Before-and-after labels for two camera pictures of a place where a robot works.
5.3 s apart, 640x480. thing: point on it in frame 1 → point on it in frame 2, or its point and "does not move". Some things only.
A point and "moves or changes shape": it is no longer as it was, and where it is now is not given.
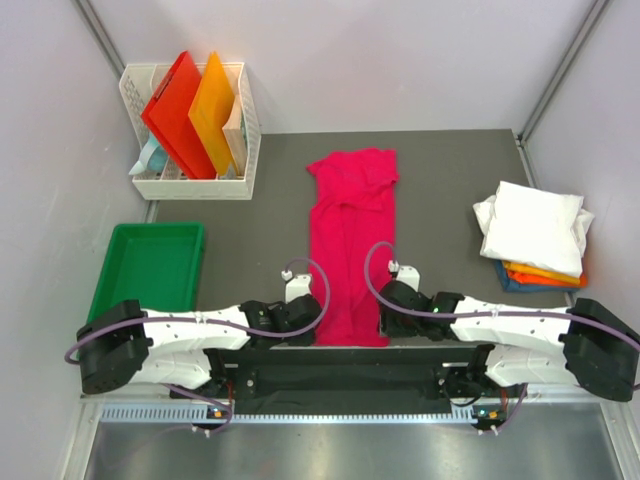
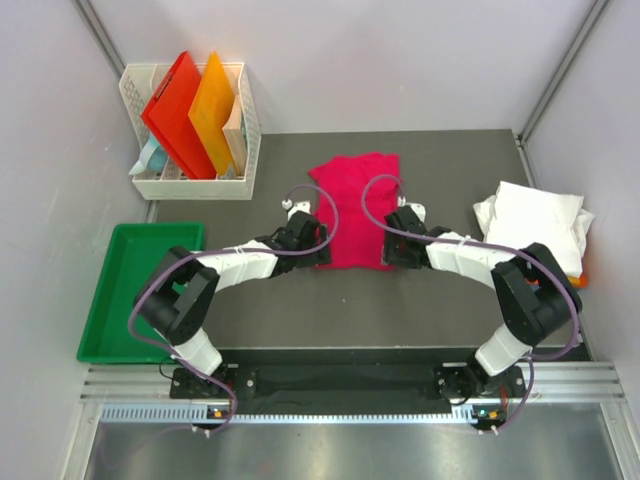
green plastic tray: x=156 y=264 does not move
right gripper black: x=388 y=327 → x=391 y=257
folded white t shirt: x=534 y=227 does not move
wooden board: x=234 y=130 does not move
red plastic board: x=167 y=111 does not move
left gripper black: x=305 y=339 → x=318 y=257
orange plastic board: x=210 y=108 does not move
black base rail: x=351 y=376 does not move
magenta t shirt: x=352 y=227 moves or changes shape
